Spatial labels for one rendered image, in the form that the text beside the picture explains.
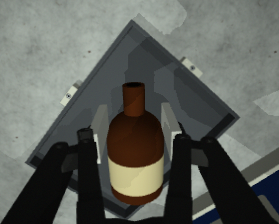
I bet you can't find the dark grey rectangular tray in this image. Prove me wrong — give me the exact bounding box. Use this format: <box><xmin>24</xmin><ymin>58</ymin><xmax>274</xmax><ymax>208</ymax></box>
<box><xmin>25</xmin><ymin>19</ymin><xmax>240</xmax><ymax>220</ymax></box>

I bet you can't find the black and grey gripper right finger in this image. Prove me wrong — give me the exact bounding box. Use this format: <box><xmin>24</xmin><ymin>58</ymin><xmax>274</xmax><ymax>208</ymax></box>
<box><xmin>161</xmin><ymin>102</ymin><xmax>279</xmax><ymax>224</ymax></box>

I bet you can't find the dark blue divided crate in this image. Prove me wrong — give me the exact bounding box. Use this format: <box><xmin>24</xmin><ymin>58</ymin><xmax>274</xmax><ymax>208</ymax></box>
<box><xmin>193</xmin><ymin>170</ymin><xmax>279</xmax><ymax>224</ymax></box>

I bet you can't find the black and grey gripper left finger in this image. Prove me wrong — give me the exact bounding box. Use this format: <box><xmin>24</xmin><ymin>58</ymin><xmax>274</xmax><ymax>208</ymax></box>
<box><xmin>0</xmin><ymin>105</ymin><xmax>109</xmax><ymax>224</ymax></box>

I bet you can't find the brown glass bottle with cream label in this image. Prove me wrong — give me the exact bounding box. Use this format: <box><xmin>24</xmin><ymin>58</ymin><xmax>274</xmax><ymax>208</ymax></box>
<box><xmin>106</xmin><ymin>82</ymin><xmax>164</xmax><ymax>206</ymax></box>

